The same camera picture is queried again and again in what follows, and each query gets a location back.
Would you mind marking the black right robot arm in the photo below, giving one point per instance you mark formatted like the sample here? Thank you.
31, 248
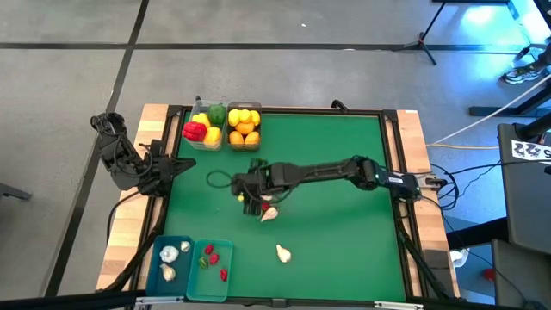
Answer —
323, 172

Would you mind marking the clear plastic basket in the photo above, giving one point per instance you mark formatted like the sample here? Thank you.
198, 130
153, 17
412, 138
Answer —
196, 108

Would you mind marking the silver metal bracket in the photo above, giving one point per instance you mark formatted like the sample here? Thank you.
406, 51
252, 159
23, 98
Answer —
398, 305
152, 301

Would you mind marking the black tripod stand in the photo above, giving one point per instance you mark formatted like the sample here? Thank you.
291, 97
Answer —
419, 42

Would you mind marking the black crossbar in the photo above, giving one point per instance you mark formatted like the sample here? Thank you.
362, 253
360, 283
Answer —
64, 303

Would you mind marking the garlic bulb with stem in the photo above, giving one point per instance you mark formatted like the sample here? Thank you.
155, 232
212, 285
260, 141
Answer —
282, 253
168, 272
270, 213
266, 198

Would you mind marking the dark beam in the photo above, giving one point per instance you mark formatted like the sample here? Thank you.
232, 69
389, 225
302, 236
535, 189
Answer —
473, 234

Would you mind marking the person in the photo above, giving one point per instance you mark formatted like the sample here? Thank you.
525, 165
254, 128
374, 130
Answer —
546, 56

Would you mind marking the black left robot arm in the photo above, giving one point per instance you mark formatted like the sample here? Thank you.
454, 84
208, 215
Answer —
114, 155

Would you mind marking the green bell pepper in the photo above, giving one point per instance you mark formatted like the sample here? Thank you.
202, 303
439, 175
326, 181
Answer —
217, 113

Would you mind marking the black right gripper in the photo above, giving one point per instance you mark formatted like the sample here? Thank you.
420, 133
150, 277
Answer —
256, 183

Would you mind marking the red bell pepper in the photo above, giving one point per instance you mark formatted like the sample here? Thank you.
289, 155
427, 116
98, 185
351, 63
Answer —
194, 131

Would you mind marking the grey box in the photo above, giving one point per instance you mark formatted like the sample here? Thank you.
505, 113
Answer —
521, 275

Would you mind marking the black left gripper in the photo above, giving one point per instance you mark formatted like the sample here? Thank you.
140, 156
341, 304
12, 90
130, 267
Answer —
156, 172

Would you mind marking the red chili pepper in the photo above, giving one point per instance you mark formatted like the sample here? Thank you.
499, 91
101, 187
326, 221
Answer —
224, 274
208, 249
214, 258
265, 206

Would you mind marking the blue plastic basket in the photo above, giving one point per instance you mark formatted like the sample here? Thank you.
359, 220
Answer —
176, 280

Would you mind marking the black pole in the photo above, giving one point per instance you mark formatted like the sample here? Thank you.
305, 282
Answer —
536, 126

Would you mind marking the grey chair leg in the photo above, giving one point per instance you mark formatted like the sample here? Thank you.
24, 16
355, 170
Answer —
13, 191

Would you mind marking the yellow lemon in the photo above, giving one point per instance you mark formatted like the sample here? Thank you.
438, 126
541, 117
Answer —
255, 117
233, 117
245, 115

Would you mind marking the green table mat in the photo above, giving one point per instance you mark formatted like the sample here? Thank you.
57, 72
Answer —
344, 258

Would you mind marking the teal plastic basket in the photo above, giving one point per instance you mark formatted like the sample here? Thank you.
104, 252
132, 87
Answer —
213, 286

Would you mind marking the white printed label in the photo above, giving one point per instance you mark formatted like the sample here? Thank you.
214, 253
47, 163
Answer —
529, 150

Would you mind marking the small garlic bulb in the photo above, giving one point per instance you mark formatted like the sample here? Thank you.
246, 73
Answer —
185, 246

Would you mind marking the black desk foot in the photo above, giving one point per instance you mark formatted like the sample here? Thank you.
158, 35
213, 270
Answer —
478, 111

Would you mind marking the round white garlic bulb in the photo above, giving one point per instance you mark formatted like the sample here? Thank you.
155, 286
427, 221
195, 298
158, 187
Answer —
169, 254

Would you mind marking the clear container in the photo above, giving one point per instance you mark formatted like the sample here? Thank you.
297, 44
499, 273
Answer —
244, 148

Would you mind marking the small red object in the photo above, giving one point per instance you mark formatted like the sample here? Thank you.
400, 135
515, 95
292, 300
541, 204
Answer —
488, 274

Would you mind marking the small white object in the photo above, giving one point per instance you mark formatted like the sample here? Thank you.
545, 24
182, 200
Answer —
458, 257

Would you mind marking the person's shoe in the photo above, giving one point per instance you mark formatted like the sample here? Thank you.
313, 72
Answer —
521, 75

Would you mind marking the green chili pepper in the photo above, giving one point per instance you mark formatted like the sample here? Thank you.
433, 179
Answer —
203, 262

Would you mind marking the black table frame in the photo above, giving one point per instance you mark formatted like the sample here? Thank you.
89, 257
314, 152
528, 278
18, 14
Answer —
301, 110

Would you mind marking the yellow bell pepper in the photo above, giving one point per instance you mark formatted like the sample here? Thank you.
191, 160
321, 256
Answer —
201, 119
212, 135

